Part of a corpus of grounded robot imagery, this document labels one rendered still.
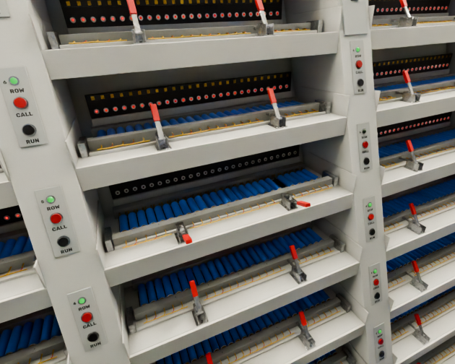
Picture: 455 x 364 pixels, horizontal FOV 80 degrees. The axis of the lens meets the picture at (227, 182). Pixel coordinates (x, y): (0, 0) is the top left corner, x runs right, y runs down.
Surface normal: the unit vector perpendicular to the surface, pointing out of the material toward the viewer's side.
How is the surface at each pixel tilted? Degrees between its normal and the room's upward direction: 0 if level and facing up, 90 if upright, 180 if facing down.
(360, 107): 90
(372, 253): 90
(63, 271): 90
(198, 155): 108
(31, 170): 90
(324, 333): 18
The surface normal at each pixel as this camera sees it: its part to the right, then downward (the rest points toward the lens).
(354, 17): 0.35, 0.11
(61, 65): 0.38, 0.41
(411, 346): -0.06, -0.88
